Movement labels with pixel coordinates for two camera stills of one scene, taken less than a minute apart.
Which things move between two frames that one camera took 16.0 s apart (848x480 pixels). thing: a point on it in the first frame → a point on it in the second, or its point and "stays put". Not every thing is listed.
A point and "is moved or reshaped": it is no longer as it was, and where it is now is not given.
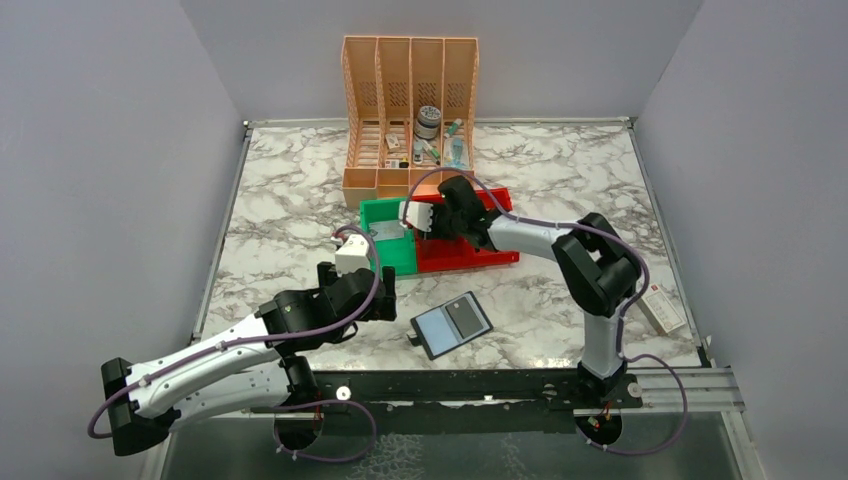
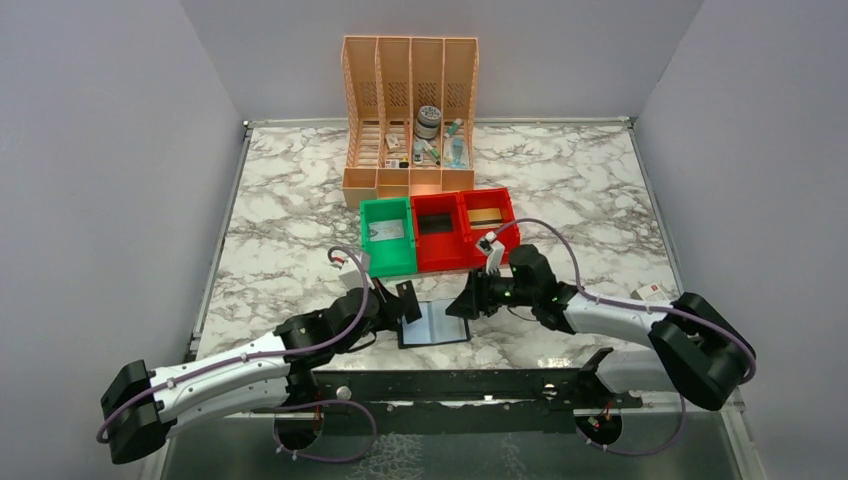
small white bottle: (418, 153) stays put
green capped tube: (453, 127) stays put
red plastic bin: (435, 253) stays put
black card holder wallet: (436, 331) is moved or reshaped
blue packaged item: (455, 153) stays put
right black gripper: (436, 221) → (481, 298)
